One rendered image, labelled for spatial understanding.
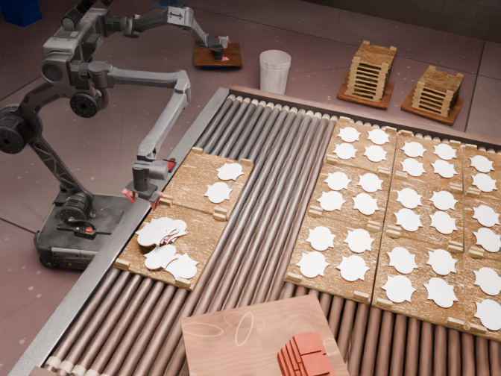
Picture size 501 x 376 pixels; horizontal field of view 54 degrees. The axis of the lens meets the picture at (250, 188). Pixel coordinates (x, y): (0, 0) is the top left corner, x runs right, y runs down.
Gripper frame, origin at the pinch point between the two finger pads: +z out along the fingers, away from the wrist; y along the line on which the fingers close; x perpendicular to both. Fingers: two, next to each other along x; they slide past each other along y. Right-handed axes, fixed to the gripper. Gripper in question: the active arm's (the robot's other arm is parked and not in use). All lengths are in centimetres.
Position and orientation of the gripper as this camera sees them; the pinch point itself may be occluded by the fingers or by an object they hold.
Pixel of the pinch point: (144, 204)
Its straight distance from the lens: 195.8
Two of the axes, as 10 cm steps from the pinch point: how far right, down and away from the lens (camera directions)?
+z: -0.6, 7.7, 6.4
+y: 9.2, 2.9, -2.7
